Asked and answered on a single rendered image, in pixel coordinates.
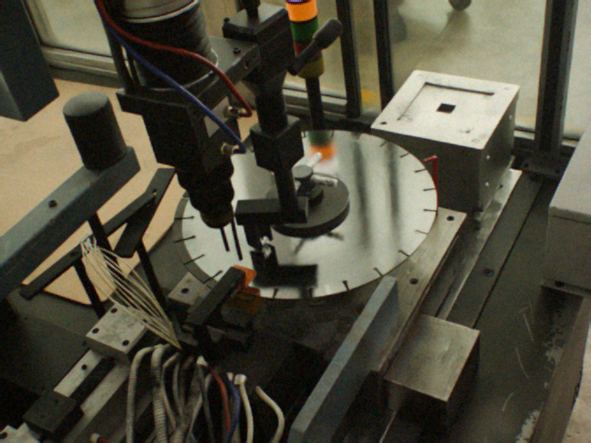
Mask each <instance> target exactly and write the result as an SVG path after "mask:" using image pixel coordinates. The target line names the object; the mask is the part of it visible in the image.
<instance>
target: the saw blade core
mask: <svg viewBox="0 0 591 443"><path fill-rule="evenodd" d="M305 134H306V138H303V146H304V151H305V157H304V158H303V159H302V160H301V161H298V162H297V163H296V164H295V166H294V167H296V166H297V165H307V164H308V162H309V161H310V160H311V158H312V157H313V156H314V155H315V154H316V152H320V154H321V156H322V158H321V159H320V161H319V162H318V163H317V165H316V166H315V167H314V169H313V170H314V172H323V173H327V174H330V175H333V176H335V177H337V178H340V179H341V180H342V181H343V182H344V183H345V184H346V185H347V189H348V191H349V198H350V204H349V208H348V210H347V212H346V213H345V214H344V216H343V217H342V218H341V219H340V220H338V221H337V223H335V224H333V225H332V226H330V227H328V228H326V229H321V230H319V231H315V232H310V233H292V232H287V231H284V230H281V229H278V228H276V227H275V226H274V225H271V229H272V233H273V237H274V239H273V241H269V243H268V244H267V245H266V246H264V247H263V248H262V250H261V251H259V250H257V249H255V248H252V247H251V246H249V245H248V244H247V242H246V238H245V234H244V228H243V226H238V225H237V221H236V217H235V222H236V227H237V235H238V239H239V242H240V247H241V251H242V254H243V259H244V260H242V261H239V259H238V254H237V248H236V244H235V240H234V236H233V232H232V227H231V224H229V225H228V226H226V227H224V232H225V235H226V238H227V242H228V245H229V248H230V251H225V248H224V245H223V240H222V236H221V233H220V229H210V228H209V227H207V226H206V224H205V223H204V221H203V220H202V219H201V215H200V211H198V210H196V209H195V208H192V207H191V205H190V202H189V200H188V202H187V204H186V208H185V211H184V214H183V219H182V235H183V240H184V243H185V246H186V249H187V251H188V253H189V254H190V256H191V259H192V260H193V262H195V263H196V264H197V265H198V266H199V267H200V268H201V269H202V270H203V271H204V272H205V273H206V274H208V275H209V276H210V277H211V279H213V278H214V279H215V280H217V281H218V280H219V279H220V278H221V277H222V276H223V275H224V274H225V272H226V271H227V270H228V269H229V267H231V266H234V265H240V266H243V267H246V268H249V269H252V270H254V271H255V272H256V276H255V277H254V278H253V280H252V281H251V283H250V284H249V285H248V286H247V287H244V288H243V289H242V290H241V294H247V295H250V296H254V297H259V298H265V299H273V297H274V294H275V291H274V290H275V289H276V288H278V289H279V290H278V291H277V294H276V296H275V300H286V301H293V300H309V299H310V290H309V289H310V288H313V289H312V299H317V298H323V297H327V296H332V295H337V294H343V293H346V292H347V288H346V286H345V284H343V282H344V281H346V282H347V286H348V288H349V290H352V289H355V288H357V287H361V286H364V285H366V284H368V283H371V282H373V281H375V280H378V279H380V278H381V275H380V274H379V273H378V272H377V271H374V269H377V270H378V271H379V272H380V273H381V274H382V275H383V276H384V275H386V274H388V273H389V272H391V271H393V270H394V269H396V268H397V267H399V266H400V265H402V264H403V263H404V262H405V261H406V260H408V259H409V257H408V256H411V255H412V254H413V253H414V252H415V251H416V250H417V249H418V248H419V247H420V246H421V244H422V243H423V242H424V240H425V239H426V237H427V235H428V233H429V231H430V229H431V228H432V225H433V223H434V217H435V212H436V194H435V189H434V183H433V180H432V179H431V177H430V175H429V174H428V172H427V170H426V169H425V167H424V166H423V165H422V164H421V163H420V162H419V161H418V160H417V159H416V158H415V157H414V156H412V155H411V154H410V155H409V152H408V151H407V150H405V149H402V148H400V147H399V146H398V145H396V144H394V143H392V142H387V141H386V140H384V139H381V138H378V137H375V136H372V135H367V134H362V135H361V134H360V133H355V132H347V131H333V134H332V130H325V131H309V132H305ZM331 134H332V137H330V136H331ZM360 135H361V136H360ZM302 136H303V132H302ZM359 136H360V139H359V140H356V139H358V137H359ZM303 137H304V136H303ZM380 146H382V147H380ZM246 149H247V151H246V154H245V155H235V156H232V157H231V159H232V163H233V164H234V167H235V173H234V175H233V177H232V179H231V180H232V184H233V186H234V189H235V193H236V195H235V198H234V200H233V201H232V204H233V207H234V213H235V210H236V206H237V201H238V200H258V199H264V198H265V197H266V195H267V193H268V192H269V191H270V189H271V187H272V186H273V185H275V184H276V183H275V178H274V174H270V173H269V172H268V170H266V169H262V168H260V167H258V166H257V164H256V160H255V156H254V152H251V151H253V147H252V146H251V147H249V149H248V148H246ZM400 157H403V158H400ZM294 167H293V168H294ZM293 168H292V169H293ZM415 172H419V173H415ZM431 190H432V191H431ZM423 191H426V192H423ZM424 210H427V211H426V212H424ZM433 211H435V212H433ZM191 217H193V219H190V218H191ZM417 231H419V233H415V232H417ZM421 233H422V234H421ZM424 234H425V235H424ZM192 237H195V238H194V239H192ZM187 239H188V240H187ZM399 251H402V252H403V253H404V254H406V255H408V256H406V255H404V254H402V253H398V252H399ZM202 255H205V257H201V256H202ZM197 259H198V260H197ZM195 260H196V261H195ZM219 272H222V273H219ZM218 273H219V274H218ZM217 274H218V275H217ZM328 284H330V287H331V290H332V294H326V290H325V285H328Z"/></svg>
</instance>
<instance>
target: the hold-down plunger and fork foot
mask: <svg viewBox="0 0 591 443"><path fill-rule="evenodd" d="M274 178H275V183H276V187H277V193H278V197H279V199H258V200H238V201H237V206H236V210H235V217H236V221H237V225H238V226H243V228H244V234H245V238H246V242H247V244H248V245H249V246H251V247H252V248H255V249H257V250H259V251H261V250H262V245H261V241H260V238H259V231H261V232H263V233H264V234H266V235H267V236H268V238H269V241H273V239H274V237H273V233H272V229H271V225H284V224H307V223H308V219H309V211H310V207H309V202H308V198H307V197H301V198H297V194H296V184H295V179H294V174H293V169H290V170H289V171H287V172H286V173H284V174H283V175H280V174H277V173H274Z"/></svg>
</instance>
